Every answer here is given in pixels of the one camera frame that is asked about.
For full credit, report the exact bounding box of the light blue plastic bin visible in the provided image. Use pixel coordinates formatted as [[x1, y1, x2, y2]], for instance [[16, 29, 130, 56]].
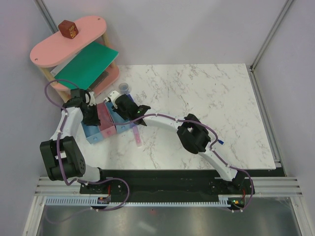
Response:
[[105, 102, 130, 134]]

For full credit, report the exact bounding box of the pink plastic bin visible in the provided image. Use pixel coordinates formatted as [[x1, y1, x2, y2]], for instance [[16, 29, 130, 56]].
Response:
[[97, 103, 117, 138]]

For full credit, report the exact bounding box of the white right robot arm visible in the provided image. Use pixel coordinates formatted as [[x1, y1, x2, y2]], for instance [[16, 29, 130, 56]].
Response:
[[110, 91, 246, 194]]

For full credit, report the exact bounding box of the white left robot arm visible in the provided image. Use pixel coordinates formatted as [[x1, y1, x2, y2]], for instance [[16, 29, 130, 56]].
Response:
[[40, 88, 108, 193]]

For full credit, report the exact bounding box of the small blue cup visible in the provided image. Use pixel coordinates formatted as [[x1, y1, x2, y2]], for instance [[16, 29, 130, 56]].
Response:
[[118, 83, 130, 95]]

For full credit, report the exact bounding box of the pink highlighter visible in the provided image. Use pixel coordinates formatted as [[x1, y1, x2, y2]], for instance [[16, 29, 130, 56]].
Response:
[[132, 125, 142, 147]]

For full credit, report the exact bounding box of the green board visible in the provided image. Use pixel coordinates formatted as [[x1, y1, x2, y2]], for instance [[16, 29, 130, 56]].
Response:
[[54, 42, 119, 94]]

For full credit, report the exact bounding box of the pink two-tier shelf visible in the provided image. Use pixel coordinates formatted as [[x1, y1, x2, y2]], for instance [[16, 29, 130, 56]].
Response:
[[30, 16, 113, 101]]

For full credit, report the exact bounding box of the brown wooden cube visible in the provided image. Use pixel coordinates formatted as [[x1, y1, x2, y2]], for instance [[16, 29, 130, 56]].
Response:
[[58, 20, 79, 39]]

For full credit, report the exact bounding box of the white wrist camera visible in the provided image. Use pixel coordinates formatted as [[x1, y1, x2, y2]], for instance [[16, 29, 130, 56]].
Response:
[[104, 90, 121, 104]]

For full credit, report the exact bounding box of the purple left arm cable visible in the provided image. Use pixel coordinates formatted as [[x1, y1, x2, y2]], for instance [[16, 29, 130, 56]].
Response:
[[44, 79, 130, 224]]

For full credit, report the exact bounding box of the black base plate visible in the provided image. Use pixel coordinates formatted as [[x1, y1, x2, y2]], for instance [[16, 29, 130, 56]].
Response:
[[79, 168, 284, 202]]

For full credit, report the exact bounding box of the white slotted cable duct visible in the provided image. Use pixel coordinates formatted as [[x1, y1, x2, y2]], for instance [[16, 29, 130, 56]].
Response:
[[45, 196, 232, 207]]

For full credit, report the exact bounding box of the aluminium frame rail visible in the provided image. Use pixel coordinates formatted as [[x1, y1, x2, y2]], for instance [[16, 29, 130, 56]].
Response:
[[247, 0, 295, 177]]

